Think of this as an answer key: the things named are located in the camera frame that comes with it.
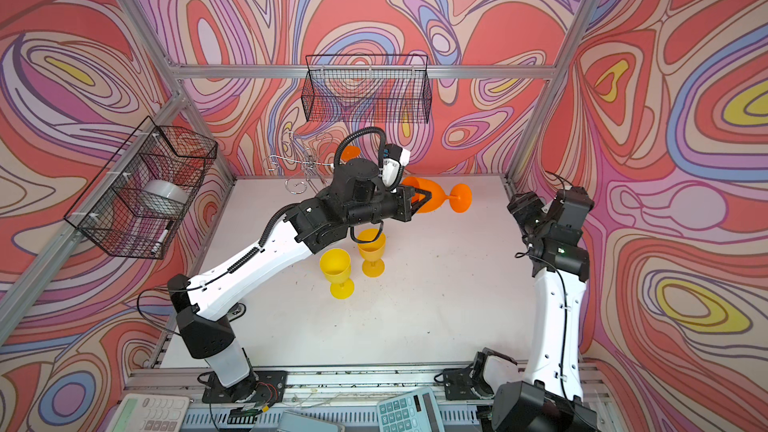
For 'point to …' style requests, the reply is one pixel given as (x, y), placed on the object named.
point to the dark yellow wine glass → (372, 252)
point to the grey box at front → (290, 421)
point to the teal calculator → (415, 411)
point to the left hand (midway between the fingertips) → (435, 194)
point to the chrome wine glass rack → (301, 158)
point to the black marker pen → (158, 243)
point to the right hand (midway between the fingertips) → (519, 209)
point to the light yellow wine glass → (336, 265)
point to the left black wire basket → (136, 202)
